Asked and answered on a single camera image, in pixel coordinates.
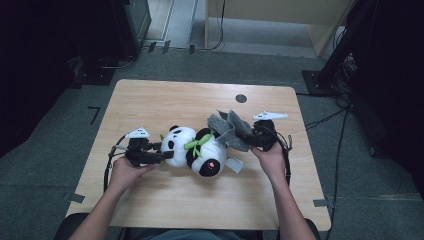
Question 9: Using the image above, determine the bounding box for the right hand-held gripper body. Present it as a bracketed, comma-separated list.
[249, 111, 289, 152]

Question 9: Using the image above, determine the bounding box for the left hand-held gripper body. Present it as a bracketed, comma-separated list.
[124, 126, 155, 168]

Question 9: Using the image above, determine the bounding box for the grey towel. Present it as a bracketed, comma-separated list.
[206, 109, 255, 153]

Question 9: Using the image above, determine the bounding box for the panda plush toy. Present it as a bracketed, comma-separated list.
[159, 124, 245, 178]

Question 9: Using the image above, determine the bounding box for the person's left hand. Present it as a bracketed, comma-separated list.
[107, 155, 158, 195]

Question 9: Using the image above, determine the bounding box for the person's right hand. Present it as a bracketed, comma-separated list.
[249, 141, 288, 184]

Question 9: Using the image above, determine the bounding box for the black angled floor tape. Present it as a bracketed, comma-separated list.
[87, 105, 102, 126]

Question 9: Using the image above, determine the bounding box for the person's dark clothing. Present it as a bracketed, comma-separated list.
[124, 227, 278, 240]

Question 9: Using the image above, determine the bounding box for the black floor plate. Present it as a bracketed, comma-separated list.
[70, 56, 117, 88]

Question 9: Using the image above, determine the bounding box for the black metal stand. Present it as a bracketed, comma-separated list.
[301, 0, 373, 98]

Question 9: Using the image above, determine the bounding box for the dark cabinet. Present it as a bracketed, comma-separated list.
[111, 0, 153, 61]

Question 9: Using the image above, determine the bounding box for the light wooden cabinet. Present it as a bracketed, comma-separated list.
[204, 0, 355, 58]

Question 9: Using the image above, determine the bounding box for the right hand-held gripper cable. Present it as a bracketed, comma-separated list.
[266, 125, 294, 187]

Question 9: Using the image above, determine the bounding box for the hand-held gripper cable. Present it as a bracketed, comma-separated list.
[266, 125, 294, 187]
[102, 134, 130, 193]

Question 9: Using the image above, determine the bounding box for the left hand-held gripper cable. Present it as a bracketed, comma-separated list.
[102, 134, 130, 193]

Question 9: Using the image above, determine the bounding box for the short black floor cable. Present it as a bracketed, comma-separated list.
[304, 107, 348, 132]

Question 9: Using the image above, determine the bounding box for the long black floor cable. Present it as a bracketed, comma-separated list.
[323, 99, 351, 240]

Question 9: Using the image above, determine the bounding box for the tangle of cables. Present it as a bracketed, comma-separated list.
[333, 52, 358, 95]

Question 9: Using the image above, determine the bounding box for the black hanging cable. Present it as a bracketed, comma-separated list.
[199, 0, 226, 52]

